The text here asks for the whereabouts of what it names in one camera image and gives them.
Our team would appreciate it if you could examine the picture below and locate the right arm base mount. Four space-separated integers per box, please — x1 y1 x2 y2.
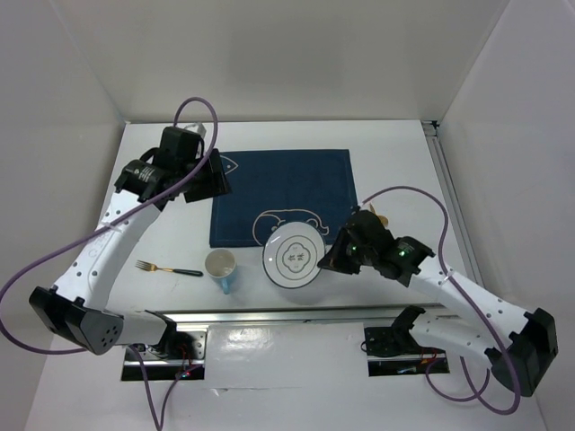
359 324 450 377

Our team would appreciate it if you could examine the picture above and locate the white plate blue rim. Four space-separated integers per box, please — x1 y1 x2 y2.
262 222 326 290

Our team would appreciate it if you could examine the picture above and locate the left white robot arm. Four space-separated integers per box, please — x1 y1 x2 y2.
29 123 230 358

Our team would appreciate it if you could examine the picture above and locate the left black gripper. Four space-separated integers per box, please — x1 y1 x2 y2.
178 147 232 203

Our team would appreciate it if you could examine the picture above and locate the blue whale placemat cloth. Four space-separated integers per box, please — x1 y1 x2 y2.
209 149 358 248

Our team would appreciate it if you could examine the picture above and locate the purple cable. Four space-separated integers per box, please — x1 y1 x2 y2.
358 185 522 414
0 96 221 431

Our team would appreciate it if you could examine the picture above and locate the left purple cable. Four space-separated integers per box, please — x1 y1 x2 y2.
0 96 221 431

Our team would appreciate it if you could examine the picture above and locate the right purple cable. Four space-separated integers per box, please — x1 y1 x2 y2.
358 185 522 414

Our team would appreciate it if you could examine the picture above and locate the gold fork dark handle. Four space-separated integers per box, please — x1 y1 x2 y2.
135 260 204 277

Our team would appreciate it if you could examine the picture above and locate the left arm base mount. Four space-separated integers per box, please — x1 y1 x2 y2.
120 326 208 382

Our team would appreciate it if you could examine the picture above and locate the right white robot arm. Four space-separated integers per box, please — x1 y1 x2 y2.
318 210 558 397

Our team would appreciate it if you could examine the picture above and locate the aluminium table frame rail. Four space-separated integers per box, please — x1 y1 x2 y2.
69 119 495 327

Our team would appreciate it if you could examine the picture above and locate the light blue mug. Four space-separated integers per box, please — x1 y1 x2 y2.
204 249 237 295

